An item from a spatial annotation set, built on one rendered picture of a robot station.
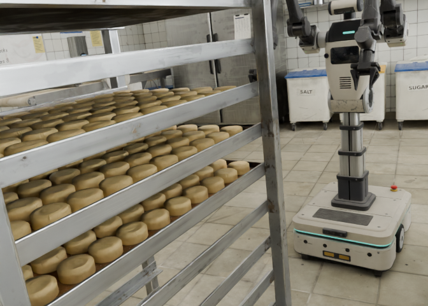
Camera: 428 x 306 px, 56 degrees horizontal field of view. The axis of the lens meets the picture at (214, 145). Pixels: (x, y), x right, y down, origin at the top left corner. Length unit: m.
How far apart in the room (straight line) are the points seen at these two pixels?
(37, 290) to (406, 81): 4.81
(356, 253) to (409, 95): 3.15
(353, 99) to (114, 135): 1.80
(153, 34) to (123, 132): 6.36
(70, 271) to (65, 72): 0.26
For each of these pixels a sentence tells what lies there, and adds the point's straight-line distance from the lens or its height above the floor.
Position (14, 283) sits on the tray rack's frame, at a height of 1.04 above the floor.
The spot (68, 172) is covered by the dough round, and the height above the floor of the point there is 1.06.
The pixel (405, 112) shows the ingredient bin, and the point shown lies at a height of 0.22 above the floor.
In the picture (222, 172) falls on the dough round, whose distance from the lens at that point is 0.88.
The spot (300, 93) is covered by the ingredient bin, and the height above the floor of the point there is 0.50.
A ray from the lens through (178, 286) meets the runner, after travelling 0.70.
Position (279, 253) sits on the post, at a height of 0.75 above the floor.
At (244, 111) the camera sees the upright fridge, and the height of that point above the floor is 0.33.
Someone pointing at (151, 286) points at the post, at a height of 0.54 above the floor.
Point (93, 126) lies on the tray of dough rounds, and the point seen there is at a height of 1.15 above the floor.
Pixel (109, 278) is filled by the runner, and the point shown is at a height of 0.96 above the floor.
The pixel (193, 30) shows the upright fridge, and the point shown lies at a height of 1.43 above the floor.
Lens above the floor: 1.25
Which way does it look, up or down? 14 degrees down
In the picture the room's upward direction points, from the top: 6 degrees counter-clockwise
